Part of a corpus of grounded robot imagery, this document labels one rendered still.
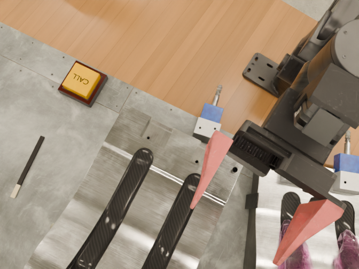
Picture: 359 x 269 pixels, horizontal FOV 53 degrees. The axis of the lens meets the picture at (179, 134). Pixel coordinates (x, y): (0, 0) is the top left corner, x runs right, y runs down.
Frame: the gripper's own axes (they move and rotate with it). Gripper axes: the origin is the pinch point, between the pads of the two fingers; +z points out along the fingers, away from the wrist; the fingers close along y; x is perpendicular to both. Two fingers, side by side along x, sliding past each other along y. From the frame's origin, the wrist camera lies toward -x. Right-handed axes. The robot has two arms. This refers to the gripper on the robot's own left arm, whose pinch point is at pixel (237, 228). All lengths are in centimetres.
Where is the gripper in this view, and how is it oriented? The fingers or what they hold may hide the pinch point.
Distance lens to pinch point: 37.0
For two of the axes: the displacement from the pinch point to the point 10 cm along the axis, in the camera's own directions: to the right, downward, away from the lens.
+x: -0.4, 2.4, 9.7
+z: -5.5, 8.1, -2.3
